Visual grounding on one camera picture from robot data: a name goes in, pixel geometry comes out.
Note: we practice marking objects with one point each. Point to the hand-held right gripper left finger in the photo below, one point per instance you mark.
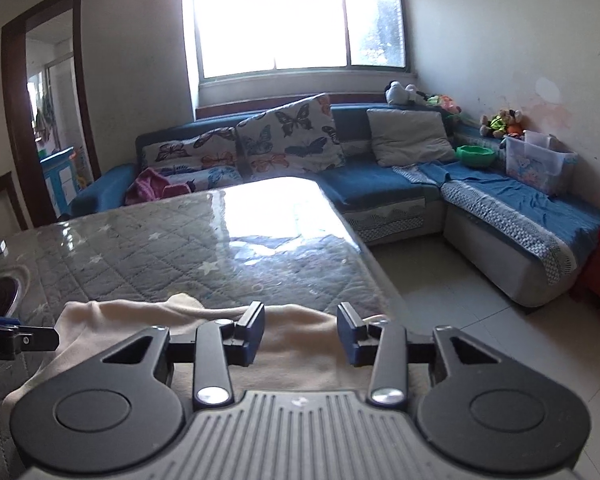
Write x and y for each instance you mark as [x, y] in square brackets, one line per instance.
[250, 335]

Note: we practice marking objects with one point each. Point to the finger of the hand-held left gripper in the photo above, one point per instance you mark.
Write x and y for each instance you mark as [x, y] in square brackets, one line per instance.
[30, 338]

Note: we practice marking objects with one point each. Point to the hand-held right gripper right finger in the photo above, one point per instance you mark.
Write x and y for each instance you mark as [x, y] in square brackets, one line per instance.
[351, 335]

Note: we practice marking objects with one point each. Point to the cream cotton garment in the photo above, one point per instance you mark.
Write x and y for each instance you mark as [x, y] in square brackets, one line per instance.
[300, 350]

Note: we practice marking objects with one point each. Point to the hanging clothes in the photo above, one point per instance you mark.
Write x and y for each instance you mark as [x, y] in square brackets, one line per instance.
[42, 120]

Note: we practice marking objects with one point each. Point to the dark wooden furniture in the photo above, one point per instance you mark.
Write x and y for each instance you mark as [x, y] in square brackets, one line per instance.
[17, 210]

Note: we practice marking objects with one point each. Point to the blue corner sofa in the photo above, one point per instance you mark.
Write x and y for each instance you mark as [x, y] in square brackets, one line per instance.
[370, 190]

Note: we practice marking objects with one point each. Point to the blue cabinet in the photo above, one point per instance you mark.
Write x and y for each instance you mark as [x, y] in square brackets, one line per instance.
[57, 180]

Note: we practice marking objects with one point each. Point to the magenta cloth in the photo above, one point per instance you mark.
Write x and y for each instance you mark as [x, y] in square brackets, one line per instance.
[147, 185]

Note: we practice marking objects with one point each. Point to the grey patterned sofa cover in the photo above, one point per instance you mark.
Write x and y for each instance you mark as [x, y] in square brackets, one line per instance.
[505, 232]

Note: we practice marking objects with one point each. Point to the low butterfly print pillow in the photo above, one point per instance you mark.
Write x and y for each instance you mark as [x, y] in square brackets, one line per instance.
[195, 152]

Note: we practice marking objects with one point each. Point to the large butterfly print pillow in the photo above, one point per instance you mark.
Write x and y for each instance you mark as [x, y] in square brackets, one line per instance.
[290, 135]

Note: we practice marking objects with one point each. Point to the grey pillow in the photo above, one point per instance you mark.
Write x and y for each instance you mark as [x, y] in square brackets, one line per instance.
[410, 137]

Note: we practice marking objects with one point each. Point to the blue towel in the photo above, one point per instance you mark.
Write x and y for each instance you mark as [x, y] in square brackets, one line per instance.
[505, 195]

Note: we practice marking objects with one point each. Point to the green plastic bowl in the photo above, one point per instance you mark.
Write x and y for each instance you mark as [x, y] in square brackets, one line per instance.
[475, 157]

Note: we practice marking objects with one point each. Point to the black and white plush toy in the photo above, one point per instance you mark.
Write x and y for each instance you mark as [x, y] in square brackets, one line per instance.
[397, 94]

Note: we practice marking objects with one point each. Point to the colourful plush toy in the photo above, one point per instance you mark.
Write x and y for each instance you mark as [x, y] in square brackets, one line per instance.
[445, 102]

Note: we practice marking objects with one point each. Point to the clear plastic storage box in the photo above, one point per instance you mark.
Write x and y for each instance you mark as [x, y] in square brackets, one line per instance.
[540, 165]

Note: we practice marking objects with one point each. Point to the brown and green plush toys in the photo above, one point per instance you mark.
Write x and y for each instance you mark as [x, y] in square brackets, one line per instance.
[500, 122]

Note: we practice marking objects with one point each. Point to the window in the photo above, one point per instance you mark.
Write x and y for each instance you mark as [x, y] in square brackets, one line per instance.
[270, 15]

